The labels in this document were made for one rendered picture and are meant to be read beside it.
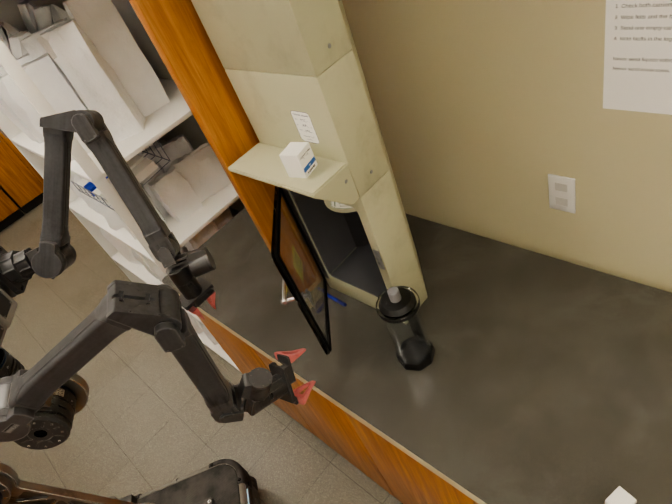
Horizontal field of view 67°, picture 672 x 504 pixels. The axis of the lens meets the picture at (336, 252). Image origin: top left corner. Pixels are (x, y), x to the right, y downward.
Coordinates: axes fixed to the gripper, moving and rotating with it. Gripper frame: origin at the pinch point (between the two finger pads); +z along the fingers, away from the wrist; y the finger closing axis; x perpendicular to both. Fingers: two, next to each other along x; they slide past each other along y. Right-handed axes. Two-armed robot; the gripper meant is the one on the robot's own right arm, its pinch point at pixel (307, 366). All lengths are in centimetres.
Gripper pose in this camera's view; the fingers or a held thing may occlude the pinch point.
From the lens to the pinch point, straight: 138.6
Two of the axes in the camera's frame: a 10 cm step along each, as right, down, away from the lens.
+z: 7.0, -3.4, 6.3
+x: -6.6, 0.0, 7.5
